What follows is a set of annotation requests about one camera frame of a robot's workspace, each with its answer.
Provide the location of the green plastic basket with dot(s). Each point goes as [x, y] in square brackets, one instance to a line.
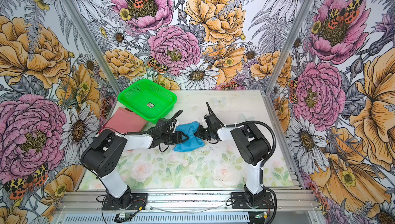
[139, 94]

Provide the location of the right aluminium corner post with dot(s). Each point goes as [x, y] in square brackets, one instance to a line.
[299, 19]

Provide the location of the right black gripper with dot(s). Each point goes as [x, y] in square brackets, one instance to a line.
[199, 133]

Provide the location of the aluminium corner post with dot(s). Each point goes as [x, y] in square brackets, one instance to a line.
[299, 19]
[76, 17]

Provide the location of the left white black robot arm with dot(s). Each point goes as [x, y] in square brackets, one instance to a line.
[103, 155]

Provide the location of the aluminium front rail frame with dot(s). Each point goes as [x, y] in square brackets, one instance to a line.
[190, 206]

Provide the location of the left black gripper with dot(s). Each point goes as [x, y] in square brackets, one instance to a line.
[178, 138]

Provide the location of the small label in basket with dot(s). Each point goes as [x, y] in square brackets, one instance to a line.
[150, 104]

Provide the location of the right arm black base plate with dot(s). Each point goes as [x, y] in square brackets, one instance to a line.
[262, 200]

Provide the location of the folded red t shirt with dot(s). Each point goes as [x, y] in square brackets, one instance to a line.
[124, 121]

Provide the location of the blue t shirt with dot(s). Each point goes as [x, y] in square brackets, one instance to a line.
[193, 142]

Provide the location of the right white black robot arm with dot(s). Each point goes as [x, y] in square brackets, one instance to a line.
[256, 143]

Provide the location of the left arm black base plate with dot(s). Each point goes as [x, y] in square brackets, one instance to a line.
[128, 202]

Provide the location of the left aluminium corner post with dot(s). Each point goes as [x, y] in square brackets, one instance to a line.
[76, 17]

